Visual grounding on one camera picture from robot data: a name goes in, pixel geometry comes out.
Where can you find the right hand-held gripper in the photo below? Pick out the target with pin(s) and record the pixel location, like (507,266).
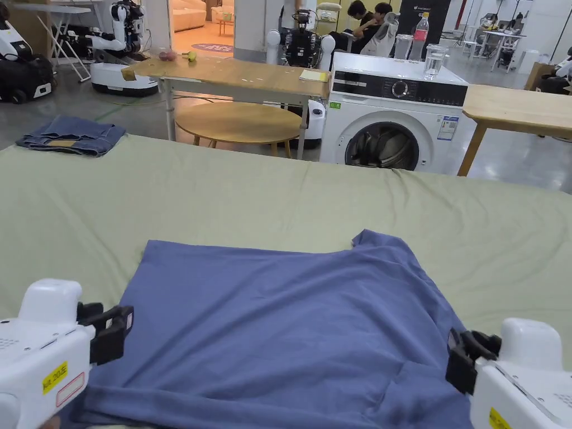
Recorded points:
(523,384)

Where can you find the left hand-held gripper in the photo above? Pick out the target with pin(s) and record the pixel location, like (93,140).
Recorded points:
(40,348)

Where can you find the blue shirt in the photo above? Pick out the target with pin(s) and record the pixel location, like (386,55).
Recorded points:
(268,335)

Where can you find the person's left hand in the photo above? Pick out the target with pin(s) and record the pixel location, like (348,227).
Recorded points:
(53,423)

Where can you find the bed with pale green sheet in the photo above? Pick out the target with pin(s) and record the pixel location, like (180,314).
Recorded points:
(268,201)

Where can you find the folded blue jeans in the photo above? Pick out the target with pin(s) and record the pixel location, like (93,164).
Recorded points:
(73,134)

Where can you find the white washing machine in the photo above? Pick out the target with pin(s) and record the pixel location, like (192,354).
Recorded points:
(380,98)

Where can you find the black and white robot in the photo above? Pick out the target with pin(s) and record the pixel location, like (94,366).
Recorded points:
(18,71)

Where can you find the white humanoid robot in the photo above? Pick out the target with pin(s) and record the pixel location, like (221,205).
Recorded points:
(120,42)

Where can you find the brown carton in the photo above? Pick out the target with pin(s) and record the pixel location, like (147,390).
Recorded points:
(538,76)

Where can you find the cream sofa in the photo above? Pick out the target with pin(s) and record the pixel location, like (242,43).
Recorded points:
(192,15)

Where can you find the white desk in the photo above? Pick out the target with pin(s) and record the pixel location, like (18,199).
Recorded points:
(505,35)

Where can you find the black robot with white shoulders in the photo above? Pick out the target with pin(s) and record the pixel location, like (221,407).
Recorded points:
(301,44)

